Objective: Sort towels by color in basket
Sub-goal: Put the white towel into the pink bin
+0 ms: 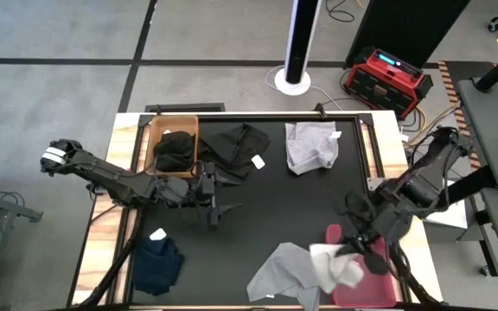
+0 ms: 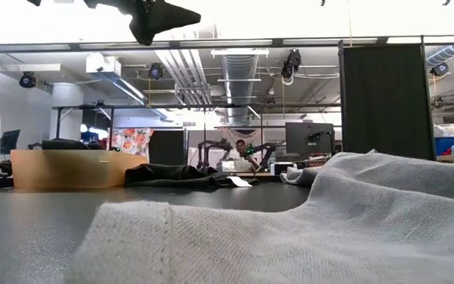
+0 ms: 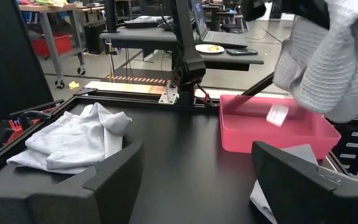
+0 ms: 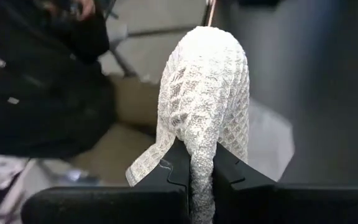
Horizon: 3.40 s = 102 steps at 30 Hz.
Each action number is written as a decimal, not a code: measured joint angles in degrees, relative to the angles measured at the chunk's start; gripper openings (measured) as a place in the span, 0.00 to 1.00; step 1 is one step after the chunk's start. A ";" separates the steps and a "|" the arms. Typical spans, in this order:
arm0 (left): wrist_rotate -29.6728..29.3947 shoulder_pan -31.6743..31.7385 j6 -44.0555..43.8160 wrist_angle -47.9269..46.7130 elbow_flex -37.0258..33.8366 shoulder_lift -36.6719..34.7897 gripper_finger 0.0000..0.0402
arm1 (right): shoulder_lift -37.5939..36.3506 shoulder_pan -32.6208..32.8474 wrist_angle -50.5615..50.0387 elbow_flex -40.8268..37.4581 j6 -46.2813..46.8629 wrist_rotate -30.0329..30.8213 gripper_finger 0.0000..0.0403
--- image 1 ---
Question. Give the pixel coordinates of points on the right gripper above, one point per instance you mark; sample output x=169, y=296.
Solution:
x=383, y=224

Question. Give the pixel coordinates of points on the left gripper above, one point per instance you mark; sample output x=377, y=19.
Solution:
x=203, y=185

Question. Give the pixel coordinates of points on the white waffle towel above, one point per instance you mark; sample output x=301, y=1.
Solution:
x=331, y=270

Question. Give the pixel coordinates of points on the black towel white tag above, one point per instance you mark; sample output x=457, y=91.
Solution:
x=231, y=147

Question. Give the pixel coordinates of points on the navy blue towel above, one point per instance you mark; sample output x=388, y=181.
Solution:
x=156, y=268

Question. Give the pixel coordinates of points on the light grey towel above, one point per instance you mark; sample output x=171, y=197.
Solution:
x=309, y=149

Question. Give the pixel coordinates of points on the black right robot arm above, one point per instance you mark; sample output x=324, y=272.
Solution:
x=422, y=190

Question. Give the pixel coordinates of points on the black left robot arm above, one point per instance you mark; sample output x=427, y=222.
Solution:
x=102, y=173

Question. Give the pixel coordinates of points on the pink plastic basket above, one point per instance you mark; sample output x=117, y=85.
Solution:
x=370, y=293

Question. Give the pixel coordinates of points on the orange plastic basket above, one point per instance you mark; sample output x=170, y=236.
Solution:
x=171, y=123

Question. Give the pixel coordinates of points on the black support strut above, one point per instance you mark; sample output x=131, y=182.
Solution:
x=409, y=276
x=110, y=272

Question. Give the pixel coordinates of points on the white box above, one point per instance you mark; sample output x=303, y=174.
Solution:
x=452, y=216

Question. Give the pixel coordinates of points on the black flat bar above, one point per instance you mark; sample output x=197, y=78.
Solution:
x=184, y=108

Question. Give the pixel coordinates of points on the black support beam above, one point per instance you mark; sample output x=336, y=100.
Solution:
x=469, y=185

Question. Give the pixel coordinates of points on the black clamp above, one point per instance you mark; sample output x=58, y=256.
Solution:
x=320, y=110

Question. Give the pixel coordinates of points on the red portable power station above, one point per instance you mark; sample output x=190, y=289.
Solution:
x=383, y=88

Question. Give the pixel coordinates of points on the striped floor mat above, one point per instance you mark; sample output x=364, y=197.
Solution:
x=456, y=108

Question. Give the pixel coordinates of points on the black pole white base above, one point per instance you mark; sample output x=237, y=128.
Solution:
x=301, y=43

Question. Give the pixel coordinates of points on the black divider panel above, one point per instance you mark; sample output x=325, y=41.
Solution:
x=404, y=26

